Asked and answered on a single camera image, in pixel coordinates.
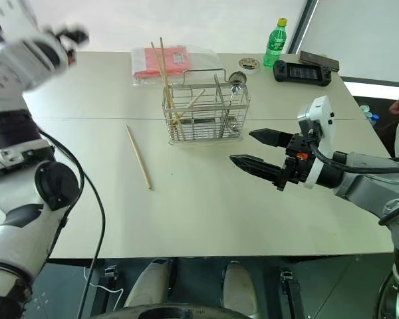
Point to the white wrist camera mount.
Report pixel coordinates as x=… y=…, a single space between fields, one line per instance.
x=319 y=113
x=13 y=10

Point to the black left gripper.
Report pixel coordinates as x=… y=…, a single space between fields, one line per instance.
x=68 y=40

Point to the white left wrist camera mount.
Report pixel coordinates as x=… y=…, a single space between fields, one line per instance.
x=13 y=10

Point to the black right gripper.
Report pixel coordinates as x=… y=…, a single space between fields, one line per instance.
x=296 y=163

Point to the black handheld game console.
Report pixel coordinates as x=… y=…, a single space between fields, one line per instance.
x=301 y=73

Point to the red packet in clear bag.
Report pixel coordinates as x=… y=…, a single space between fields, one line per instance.
x=153 y=63

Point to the wooden chopstick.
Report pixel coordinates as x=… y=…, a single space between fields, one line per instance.
x=163 y=54
x=159 y=65
x=194 y=99
x=138 y=157

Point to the green bottle yellow cap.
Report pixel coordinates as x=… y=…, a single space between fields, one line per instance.
x=275 y=43

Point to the black round base disc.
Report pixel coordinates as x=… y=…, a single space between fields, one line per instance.
x=173 y=312

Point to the metal spoon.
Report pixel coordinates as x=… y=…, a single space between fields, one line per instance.
x=236 y=79

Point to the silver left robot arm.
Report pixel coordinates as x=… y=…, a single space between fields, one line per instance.
x=16 y=206

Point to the black table leg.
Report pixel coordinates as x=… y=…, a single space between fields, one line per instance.
x=110 y=282
x=291 y=292

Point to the dark brown box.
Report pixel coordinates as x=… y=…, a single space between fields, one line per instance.
x=319 y=60

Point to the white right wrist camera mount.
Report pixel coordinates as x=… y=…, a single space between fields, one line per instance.
x=319 y=113

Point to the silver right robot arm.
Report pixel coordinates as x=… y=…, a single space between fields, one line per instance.
x=362 y=186

